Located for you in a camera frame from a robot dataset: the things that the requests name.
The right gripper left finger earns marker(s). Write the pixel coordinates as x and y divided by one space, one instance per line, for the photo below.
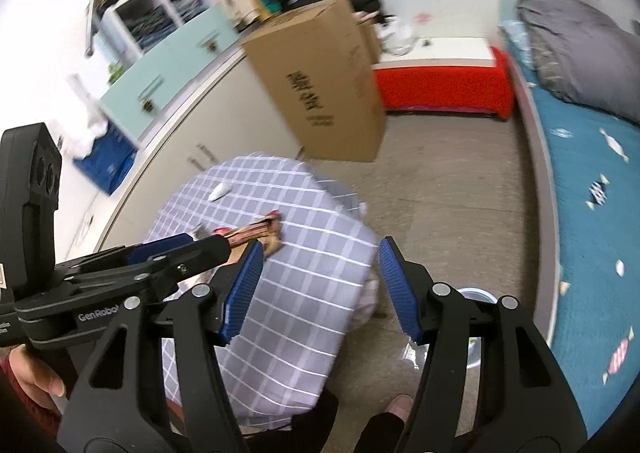
119 402

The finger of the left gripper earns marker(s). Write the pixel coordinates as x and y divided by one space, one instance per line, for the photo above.
150 247
160 274

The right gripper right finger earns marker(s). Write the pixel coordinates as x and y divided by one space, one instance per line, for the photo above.
490 382

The red brown paper bag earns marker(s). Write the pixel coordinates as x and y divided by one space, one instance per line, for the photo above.
266 231

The person's left hand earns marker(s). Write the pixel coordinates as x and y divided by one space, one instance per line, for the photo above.
36 378

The light blue plastic bucket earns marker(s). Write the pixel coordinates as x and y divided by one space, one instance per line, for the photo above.
471 316

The pink slipper foot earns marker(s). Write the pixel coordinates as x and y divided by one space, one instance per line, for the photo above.
401 407

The blue plastic bag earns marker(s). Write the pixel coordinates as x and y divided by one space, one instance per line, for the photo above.
111 158

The teal candy-print mattress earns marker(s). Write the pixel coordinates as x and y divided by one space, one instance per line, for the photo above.
590 164

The white paper shopping bag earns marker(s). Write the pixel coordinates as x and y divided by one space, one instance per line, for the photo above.
80 122

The grey checked tablecloth table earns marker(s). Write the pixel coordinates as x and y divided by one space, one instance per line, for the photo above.
314 289

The white low cabinet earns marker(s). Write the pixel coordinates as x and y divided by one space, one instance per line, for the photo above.
228 113

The lilac stair shelf unit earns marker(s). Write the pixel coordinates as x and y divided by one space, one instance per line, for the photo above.
157 50

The grey metal handrail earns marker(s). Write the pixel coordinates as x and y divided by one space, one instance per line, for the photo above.
91 29

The large cardboard box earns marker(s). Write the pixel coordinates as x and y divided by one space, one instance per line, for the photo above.
315 65

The red covered low bench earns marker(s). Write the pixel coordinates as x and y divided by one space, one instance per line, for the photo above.
449 89

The white plastic bag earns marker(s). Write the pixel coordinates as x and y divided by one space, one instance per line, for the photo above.
395 35

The grey folded duvet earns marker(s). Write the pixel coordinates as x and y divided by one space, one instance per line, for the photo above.
581 55

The teal bunk bed frame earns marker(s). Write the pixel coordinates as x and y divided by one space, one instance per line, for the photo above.
625 14

